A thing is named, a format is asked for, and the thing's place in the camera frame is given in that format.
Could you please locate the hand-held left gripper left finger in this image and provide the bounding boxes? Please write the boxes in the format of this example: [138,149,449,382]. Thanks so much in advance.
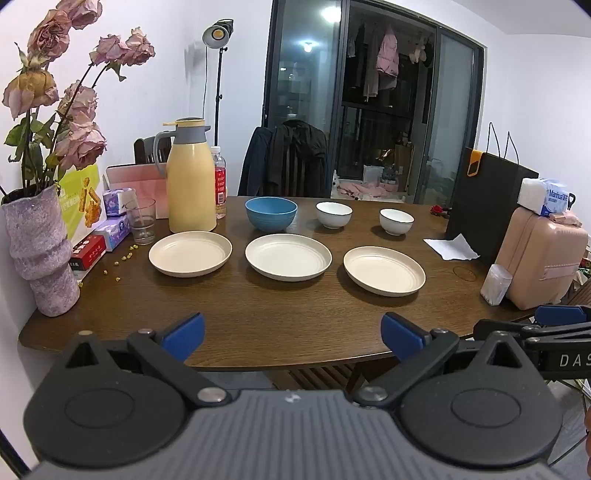
[60,313,233,409]

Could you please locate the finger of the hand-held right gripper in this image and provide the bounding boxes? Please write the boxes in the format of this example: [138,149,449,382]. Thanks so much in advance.
[536,305,591,328]
[473,318,591,352]

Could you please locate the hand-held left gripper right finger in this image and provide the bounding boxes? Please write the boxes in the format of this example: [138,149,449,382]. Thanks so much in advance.
[353,312,527,409]

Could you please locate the cream ribbed plate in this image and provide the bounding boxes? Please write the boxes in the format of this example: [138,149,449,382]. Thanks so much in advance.
[343,246,426,297]
[148,231,233,278]
[245,234,333,281]

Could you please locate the white bowl with dark rim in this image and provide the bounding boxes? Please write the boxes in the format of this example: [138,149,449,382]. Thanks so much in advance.
[379,209,415,236]
[316,202,353,230]

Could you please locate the blue bowl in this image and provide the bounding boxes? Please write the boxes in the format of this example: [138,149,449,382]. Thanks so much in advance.
[245,196,298,233]

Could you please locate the pink case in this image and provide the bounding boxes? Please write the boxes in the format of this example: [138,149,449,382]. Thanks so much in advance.
[495,204,589,311]

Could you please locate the clear plastic container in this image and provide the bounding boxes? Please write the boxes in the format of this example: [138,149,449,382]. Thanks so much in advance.
[480,263,513,306]

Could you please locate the dark wooden chair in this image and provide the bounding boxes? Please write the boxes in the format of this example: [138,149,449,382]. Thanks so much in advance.
[134,136,160,165]
[272,362,370,393]
[277,138,319,197]

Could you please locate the scattered yellow crumbs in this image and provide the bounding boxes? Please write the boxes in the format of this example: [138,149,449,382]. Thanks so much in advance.
[102,247,139,282]

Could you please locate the white paper napkin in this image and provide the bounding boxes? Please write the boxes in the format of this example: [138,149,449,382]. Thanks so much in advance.
[423,233,481,261]

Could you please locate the clear glass tumbler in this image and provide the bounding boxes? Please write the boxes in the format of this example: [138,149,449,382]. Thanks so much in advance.
[124,198,157,245]

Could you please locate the white and blue tissue pack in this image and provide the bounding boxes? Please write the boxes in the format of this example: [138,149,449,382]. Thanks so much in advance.
[517,176,576,217]

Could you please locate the purple tissue pack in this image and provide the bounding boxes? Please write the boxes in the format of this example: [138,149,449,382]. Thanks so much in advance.
[102,188,139,217]
[92,216,131,252]

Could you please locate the red box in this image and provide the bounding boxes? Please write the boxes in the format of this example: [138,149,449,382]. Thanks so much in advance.
[68,234,108,271]

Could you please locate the black paper bag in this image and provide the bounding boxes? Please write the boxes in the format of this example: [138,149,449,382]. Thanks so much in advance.
[444,122,540,268]

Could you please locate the pink blanket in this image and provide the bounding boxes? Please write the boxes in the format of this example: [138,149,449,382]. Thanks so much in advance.
[339,179,399,197]

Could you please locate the yellow thermos jug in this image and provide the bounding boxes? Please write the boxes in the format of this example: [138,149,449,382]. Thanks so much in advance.
[154,117,218,234]

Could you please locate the plastic bottle with red label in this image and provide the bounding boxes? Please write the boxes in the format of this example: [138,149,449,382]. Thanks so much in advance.
[211,145,228,219]

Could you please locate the pink box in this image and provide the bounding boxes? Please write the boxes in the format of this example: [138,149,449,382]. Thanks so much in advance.
[105,163,171,220]

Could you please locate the purple textured vase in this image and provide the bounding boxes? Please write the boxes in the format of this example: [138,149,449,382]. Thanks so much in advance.
[1,185,81,317]

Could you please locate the green snack box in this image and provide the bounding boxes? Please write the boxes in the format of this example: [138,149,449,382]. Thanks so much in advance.
[58,164,103,232]

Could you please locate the navy jacket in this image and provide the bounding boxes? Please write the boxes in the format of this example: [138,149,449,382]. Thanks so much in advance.
[237,127,274,197]

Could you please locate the black jacket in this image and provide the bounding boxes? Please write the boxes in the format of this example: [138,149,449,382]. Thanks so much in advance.
[265,120,332,198]

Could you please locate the bunch of dried pink roses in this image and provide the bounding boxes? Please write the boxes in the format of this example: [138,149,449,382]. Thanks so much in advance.
[0,0,156,197]

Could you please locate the hanging beige garment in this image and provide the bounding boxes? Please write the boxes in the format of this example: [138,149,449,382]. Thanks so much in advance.
[362,46,382,102]

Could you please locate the hanging pink jacket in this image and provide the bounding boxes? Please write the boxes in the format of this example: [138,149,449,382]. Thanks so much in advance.
[376,28,400,90]

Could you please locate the black sliding glass door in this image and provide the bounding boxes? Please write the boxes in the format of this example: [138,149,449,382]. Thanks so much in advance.
[262,0,485,206]

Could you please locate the studio light on tripod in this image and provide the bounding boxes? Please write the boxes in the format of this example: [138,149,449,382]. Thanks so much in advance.
[202,18,235,148]

